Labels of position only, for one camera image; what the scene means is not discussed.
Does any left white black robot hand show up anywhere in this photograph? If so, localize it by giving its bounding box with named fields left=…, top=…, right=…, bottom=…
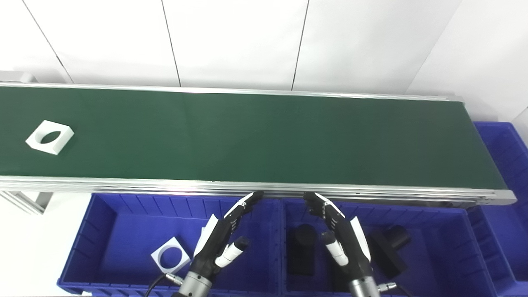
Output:
left=191, top=191, right=265, bottom=278

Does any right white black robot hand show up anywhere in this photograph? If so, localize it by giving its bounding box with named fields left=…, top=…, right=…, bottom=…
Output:
left=304, top=191, right=375, bottom=283

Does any white square ring part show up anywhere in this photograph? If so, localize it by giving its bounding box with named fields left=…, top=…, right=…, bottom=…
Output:
left=26, top=120, right=75, bottom=156
left=151, top=237, right=191, bottom=273

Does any blue bin with black parts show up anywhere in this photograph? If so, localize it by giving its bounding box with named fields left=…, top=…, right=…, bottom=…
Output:
left=280, top=197, right=500, bottom=297

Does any blue bin with white parts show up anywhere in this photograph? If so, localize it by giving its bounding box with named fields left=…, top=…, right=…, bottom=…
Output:
left=57, top=193, right=285, bottom=297

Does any green conveyor belt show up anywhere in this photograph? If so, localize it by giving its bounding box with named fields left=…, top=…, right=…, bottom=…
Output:
left=0, top=82, right=517, bottom=209

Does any blue bin empty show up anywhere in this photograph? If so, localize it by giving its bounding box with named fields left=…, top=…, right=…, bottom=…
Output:
left=466, top=121, right=528, bottom=297

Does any aluminium conveyor leg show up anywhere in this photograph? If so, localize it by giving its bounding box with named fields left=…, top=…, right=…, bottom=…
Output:
left=0, top=191, right=53, bottom=215

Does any grey conveyor end housing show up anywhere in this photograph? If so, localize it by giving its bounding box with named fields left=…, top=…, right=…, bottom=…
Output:
left=0, top=70, right=38, bottom=85

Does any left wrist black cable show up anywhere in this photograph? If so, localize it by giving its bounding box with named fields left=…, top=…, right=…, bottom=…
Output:
left=144, top=273, right=184, bottom=297

